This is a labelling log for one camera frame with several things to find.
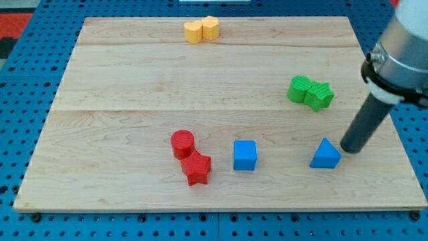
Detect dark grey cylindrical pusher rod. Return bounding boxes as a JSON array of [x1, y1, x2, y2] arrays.
[[340, 94, 393, 154]]

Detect blue triangle block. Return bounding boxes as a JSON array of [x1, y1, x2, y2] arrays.
[[309, 138, 342, 169]]

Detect blue cube block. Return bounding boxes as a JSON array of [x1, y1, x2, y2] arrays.
[[233, 140, 257, 171]]

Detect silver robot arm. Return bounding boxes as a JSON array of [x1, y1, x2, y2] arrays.
[[340, 0, 427, 153]]

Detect green star block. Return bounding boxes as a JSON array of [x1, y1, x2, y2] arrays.
[[303, 81, 335, 112]]

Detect green cylinder block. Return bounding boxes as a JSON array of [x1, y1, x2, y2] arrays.
[[287, 75, 312, 103]]

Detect light wooden board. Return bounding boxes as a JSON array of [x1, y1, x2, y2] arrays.
[[13, 17, 427, 214]]

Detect red star block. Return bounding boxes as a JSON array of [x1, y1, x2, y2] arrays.
[[181, 150, 211, 186]]

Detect yellow pentagon block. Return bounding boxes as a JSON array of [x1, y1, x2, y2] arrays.
[[201, 16, 219, 40]]

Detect red cylinder block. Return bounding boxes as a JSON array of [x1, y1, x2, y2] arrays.
[[170, 129, 195, 160]]

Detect yellow heart block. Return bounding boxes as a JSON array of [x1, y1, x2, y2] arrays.
[[183, 21, 203, 44]]

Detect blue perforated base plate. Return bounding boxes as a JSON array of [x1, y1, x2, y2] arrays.
[[1, 0, 427, 240]]

